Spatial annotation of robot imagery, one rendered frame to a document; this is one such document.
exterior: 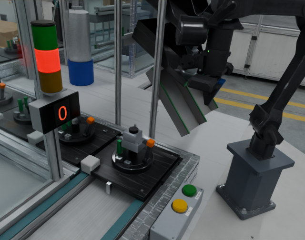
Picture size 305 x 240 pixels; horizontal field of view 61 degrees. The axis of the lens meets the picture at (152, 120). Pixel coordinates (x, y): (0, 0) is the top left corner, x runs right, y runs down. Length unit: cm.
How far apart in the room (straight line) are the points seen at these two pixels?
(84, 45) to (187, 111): 84
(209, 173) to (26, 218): 64
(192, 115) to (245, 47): 371
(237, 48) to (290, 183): 377
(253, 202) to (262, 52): 398
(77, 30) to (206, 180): 110
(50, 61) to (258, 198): 71
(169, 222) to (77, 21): 123
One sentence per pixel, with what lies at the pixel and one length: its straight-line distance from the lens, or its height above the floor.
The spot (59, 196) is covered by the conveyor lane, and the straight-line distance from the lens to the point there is 82.
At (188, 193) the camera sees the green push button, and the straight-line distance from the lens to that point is 79.
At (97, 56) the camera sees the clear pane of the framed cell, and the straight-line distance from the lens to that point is 200.
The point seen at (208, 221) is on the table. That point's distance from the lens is 89.
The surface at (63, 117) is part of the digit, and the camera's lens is 69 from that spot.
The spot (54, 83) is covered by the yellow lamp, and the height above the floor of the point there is 128.
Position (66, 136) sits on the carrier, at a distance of 96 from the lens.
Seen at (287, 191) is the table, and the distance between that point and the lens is 110.
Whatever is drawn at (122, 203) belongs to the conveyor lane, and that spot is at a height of 92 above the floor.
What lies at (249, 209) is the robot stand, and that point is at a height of 89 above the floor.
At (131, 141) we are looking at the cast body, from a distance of 81.
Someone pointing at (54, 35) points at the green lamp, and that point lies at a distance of 62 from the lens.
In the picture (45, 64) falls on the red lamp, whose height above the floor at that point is 133.
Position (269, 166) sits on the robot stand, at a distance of 83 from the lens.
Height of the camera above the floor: 153
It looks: 30 degrees down
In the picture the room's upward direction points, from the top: 5 degrees clockwise
